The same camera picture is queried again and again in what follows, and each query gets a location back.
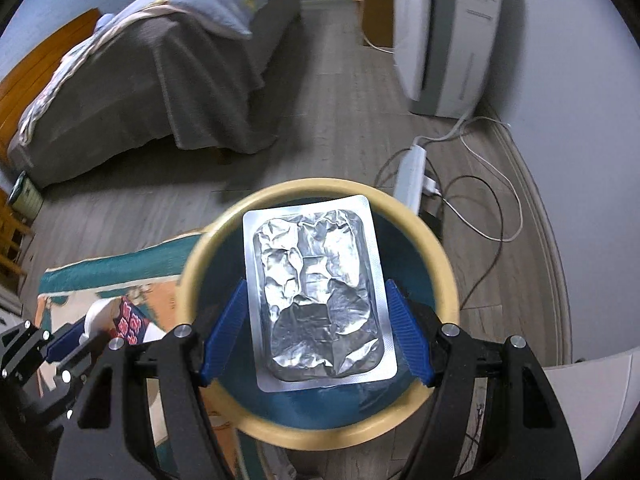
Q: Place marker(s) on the blue pillow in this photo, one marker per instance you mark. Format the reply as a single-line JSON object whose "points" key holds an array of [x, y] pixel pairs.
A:
{"points": [[106, 20]]}

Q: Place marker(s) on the white board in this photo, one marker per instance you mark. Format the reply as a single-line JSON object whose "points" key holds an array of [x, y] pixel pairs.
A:
{"points": [[600, 420]]}

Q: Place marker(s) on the teal waste bin yellow rim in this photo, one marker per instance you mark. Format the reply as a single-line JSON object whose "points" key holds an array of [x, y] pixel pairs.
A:
{"points": [[320, 432]]}

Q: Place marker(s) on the wooden bed frame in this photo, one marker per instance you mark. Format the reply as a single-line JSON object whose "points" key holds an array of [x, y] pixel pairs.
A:
{"points": [[45, 60]]}

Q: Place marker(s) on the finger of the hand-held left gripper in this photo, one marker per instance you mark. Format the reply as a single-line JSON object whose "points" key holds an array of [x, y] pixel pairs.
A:
{"points": [[65, 342], [75, 380]]}

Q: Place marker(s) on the white air purifier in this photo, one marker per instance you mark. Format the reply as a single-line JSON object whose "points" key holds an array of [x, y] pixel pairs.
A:
{"points": [[440, 35]]}

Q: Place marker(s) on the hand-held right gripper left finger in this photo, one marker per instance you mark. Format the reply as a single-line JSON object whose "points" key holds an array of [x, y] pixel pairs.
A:
{"points": [[225, 332]]}

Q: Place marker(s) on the wooden nightstand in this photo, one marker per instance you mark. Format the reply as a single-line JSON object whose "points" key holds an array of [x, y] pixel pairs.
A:
{"points": [[12, 240]]}

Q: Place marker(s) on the red printed white packet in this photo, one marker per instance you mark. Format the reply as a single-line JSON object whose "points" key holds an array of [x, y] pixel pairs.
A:
{"points": [[127, 322]]}

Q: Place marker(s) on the teal orange patterned mat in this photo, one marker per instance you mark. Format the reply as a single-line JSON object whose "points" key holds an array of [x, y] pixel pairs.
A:
{"points": [[100, 275]]}

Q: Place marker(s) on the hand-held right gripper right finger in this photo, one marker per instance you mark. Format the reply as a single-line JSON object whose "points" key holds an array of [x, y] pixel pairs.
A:
{"points": [[407, 332]]}

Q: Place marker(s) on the small green lined bin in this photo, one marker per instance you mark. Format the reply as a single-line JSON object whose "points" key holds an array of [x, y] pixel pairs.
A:
{"points": [[27, 195]]}

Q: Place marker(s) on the white power strip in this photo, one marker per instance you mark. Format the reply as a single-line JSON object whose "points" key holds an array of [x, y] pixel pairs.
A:
{"points": [[412, 175]]}

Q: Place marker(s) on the light blue quilt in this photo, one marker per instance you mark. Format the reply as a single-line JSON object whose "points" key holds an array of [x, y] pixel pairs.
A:
{"points": [[225, 0]]}

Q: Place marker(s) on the silver foil blister pack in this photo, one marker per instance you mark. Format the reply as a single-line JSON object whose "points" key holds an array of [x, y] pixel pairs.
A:
{"points": [[315, 290]]}

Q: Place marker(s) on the bed with grey blanket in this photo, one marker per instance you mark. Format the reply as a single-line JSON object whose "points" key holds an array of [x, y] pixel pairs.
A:
{"points": [[150, 85]]}

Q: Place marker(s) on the wooden cabinet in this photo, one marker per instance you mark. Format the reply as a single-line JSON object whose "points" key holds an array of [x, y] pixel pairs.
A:
{"points": [[377, 5]]}

